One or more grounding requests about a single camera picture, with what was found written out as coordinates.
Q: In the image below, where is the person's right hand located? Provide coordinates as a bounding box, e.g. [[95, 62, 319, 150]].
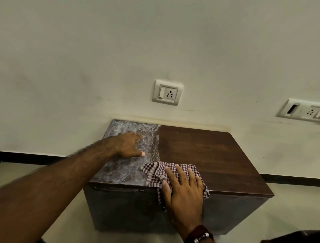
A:
[[161, 164, 204, 236]]

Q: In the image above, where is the person's left hand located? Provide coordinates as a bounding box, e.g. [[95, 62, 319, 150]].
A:
[[109, 132, 146, 159]]

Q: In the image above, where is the checkered cleaning cloth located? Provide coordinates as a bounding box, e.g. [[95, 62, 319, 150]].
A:
[[140, 161, 210, 204]]

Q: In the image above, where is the person's left forearm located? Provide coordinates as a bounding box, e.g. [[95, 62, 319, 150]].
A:
[[0, 138, 118, 243]]

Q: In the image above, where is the clear plastic protective film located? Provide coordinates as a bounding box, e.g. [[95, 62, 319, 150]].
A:
[[90, 119, 161, 187]]

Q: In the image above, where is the dark wooden cabinet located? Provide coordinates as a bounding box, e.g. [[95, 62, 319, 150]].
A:
[[83, 119, 275, 236]]

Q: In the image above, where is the dark rounded object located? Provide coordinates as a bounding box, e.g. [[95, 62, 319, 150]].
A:
[[261, 230, 320, 243]]

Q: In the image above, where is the thin metal cabinet handle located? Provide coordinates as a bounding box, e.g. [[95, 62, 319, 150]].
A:
[[96, 186, 146, 193]]

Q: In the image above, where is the dark red strap wristwatch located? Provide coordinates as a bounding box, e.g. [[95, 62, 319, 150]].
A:
[[184, 224, 215, 243]]

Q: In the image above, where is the white wall socket with switch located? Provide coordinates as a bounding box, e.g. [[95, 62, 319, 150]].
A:
[[152, 79, 184, 106]]

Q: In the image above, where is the wide white wall socket panel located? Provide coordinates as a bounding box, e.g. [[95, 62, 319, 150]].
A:
[[276, 98, 320, 123]]

